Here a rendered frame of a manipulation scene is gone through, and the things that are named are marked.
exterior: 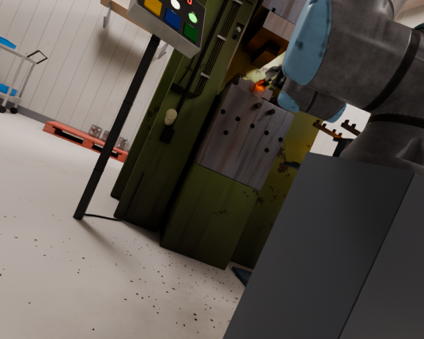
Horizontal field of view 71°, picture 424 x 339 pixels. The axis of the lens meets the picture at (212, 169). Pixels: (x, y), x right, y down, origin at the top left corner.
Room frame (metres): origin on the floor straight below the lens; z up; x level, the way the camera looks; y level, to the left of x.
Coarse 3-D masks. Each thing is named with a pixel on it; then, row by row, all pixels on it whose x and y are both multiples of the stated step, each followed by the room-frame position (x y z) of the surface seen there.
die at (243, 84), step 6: (240, 78) 1.58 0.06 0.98; (240, 84) 1.58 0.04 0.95; (246, 84) 1.58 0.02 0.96; (252, 84) 1.59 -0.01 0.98; (246, 90) 1.59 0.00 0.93; (252, 90) 1.59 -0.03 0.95; (258, 90) 1.60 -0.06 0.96; (264, 90) 1.60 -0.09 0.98; (270, 90) 1.61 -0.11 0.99; (258, 96) 1.60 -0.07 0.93; (264, 96) 1.61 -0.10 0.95; (270, 96) 1.61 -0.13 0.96
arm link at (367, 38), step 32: (320, 0) 0.49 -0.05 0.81; (352, 0) 0.50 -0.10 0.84; (384, 0) 0.51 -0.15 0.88; (320, 32) 0.48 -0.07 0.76; (352, 32) 0.47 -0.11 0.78; (384, 32) 0.47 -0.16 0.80; (288, 64) 0.53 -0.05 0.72; (320, 64) 0.50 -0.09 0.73; (352, 64) 0.48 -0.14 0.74; (384, 64) 0.47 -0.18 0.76; (352, 96) 0.52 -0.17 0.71
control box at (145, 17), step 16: (160, 0) 1.28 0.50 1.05; (176, 0) 1.35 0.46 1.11; (192, 0) 1.43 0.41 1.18; (128, 16) 1.24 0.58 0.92; (144, 16) 1.23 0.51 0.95; (160, 16) 1.26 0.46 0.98; (160, 32) 1.30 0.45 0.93; (176, 32) 1.30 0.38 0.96; (176, 48) 1.38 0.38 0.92; (192, 48) 1.37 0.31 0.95
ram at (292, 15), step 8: (264, 0) 1.57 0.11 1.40; (272, 0) 1.57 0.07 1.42; (280, 0) 1.58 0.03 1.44; (288, 0) 1.59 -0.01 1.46; (296, 0) 1.60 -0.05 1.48; (304, 0) 1.60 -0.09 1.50; (256, 8) 1.71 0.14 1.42; (264, 8) 1.58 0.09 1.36; (272, 8) 1.58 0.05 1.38; (280, 8) 1.58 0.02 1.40; (288, 8) 1.59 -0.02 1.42; (296, 8) 1.60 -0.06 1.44; (256, 16) 1.69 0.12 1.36; (288, 16) 1.60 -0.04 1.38; (296, 16) 1.60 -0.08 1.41; (248, 24) 1.81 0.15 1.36; (256, 24) 1.77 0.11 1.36; (248, 32) 1.91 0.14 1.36
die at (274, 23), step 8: (264, 16) 1.64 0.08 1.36; (272, 16) 1.58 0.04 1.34; (280, 16) 1.59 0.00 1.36; (264, 24) 1.58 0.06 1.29; (272, 24) 1.58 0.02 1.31; (280, 24) 1.59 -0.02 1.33; (288, 24) 1.60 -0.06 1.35; (256, 32) 1.68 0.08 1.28; (264, 32) 1.62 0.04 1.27; (272, 32) 1.59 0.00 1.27; (280, 32) 1.59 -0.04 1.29; (288, 32) 1.60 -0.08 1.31; (248, 40) 1.86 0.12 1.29; (256, 40) 1.76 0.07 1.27; (264, 40) 1.71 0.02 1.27; (272, 40) 1.68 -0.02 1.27; (280, 40) 1.64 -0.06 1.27; (288, 40) 1.61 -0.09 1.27; (248, 48) 1.91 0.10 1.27; (256, 48) 1.86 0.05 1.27; (280, 48) 1.73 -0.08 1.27
